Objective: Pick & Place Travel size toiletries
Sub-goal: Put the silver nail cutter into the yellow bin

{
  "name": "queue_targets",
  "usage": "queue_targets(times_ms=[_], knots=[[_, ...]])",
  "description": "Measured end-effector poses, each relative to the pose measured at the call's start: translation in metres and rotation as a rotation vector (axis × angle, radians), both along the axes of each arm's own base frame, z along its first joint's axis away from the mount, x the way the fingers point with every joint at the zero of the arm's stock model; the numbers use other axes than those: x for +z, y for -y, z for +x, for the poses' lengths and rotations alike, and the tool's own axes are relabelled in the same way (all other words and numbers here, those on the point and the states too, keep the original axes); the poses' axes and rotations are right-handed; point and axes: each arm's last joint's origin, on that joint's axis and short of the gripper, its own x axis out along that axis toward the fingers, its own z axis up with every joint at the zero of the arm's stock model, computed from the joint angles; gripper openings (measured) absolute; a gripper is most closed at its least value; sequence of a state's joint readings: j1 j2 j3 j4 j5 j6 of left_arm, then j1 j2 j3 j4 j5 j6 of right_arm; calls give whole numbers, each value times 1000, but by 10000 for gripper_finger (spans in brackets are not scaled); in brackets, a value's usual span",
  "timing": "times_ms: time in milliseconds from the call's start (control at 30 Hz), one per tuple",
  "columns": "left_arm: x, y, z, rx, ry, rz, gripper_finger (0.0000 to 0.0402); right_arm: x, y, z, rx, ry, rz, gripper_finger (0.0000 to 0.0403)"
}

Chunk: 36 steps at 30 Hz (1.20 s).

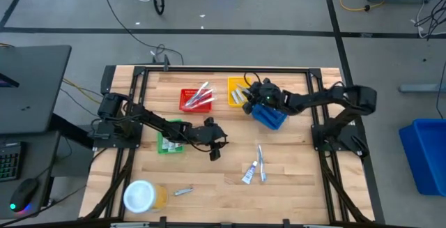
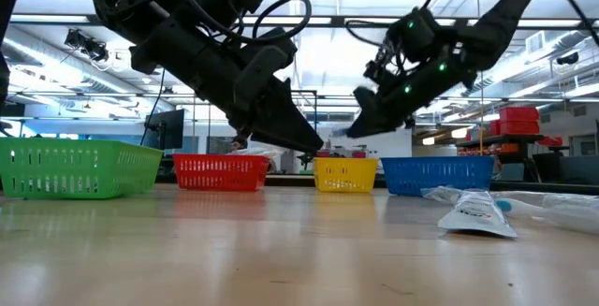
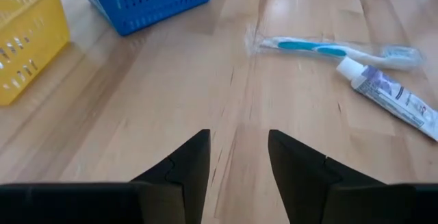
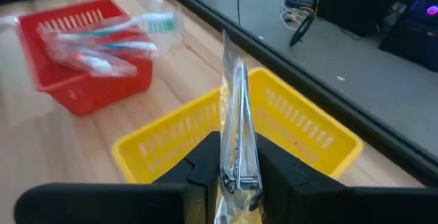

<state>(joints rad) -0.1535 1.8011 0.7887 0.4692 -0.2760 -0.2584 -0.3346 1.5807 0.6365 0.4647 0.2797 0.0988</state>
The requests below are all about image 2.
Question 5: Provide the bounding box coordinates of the dark storage shelf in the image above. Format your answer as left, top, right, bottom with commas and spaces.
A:
456, 133, 547, 183

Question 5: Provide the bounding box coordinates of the red plastic basket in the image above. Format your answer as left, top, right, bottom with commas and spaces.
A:
171, 153, 271, 193

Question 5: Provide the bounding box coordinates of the green plastic basket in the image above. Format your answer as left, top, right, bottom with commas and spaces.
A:
0, 137, 165, 201

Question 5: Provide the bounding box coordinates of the blue plastic basket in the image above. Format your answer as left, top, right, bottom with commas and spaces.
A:
379, 155, 497, 197

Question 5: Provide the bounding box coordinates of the small white toothpaste tube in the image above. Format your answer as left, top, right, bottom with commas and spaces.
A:
436, 189, 519, 240

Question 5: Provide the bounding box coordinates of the yellow plastic basket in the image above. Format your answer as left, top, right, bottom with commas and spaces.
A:
313, 156, 380, 194

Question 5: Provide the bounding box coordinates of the black ceiling mounted camera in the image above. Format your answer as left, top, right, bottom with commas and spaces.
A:
64, 28, 110, 63

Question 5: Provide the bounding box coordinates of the black computer monitor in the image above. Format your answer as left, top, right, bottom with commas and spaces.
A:
143, 109, 185, 151

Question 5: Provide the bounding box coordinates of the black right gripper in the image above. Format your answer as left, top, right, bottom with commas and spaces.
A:
345, 8, 478, 138

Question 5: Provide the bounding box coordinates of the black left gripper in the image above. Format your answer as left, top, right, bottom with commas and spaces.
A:
130, 20, 325, 155

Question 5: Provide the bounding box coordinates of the red storage bin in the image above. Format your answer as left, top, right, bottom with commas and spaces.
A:
498, 106, 540, 123
489, 119, 541, 137

